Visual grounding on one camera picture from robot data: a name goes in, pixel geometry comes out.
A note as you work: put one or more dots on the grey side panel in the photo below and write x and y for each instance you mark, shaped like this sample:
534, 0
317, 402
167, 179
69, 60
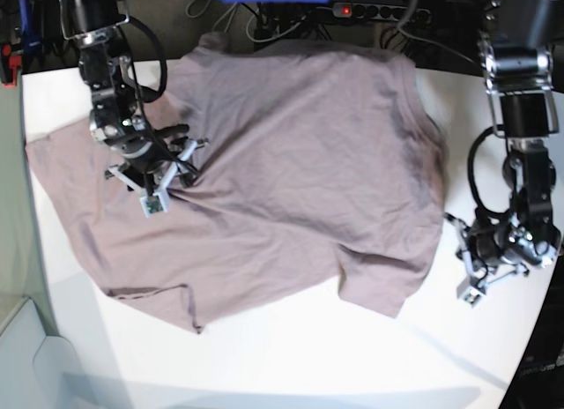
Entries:
38, 370

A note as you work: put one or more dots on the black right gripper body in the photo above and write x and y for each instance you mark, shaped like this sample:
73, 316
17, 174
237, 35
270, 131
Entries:
148, 147

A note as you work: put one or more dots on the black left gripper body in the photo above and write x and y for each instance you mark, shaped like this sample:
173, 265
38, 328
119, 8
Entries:
492, 245

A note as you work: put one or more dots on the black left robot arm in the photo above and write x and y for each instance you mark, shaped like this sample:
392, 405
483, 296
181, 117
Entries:
518, 66

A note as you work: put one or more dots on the red black clamp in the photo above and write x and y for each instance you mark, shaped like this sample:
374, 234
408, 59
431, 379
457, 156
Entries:
11, 64

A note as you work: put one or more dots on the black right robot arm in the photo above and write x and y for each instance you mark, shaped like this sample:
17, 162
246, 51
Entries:
106, 66

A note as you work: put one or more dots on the black power strip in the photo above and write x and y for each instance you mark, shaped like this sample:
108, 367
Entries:
371, 12

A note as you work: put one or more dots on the mauve t-shirt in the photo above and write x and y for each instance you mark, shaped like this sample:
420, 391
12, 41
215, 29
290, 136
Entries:
321, 161

